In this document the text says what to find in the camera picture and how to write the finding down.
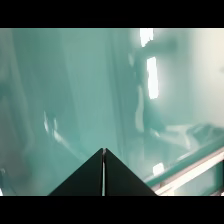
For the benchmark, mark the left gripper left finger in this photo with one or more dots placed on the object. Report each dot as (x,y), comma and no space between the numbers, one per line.
(87,181)

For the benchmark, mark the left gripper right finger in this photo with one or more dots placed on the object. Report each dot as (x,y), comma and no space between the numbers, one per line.
(121,181)

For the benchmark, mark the silver frame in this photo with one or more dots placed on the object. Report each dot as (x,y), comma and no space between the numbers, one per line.
(195,169)

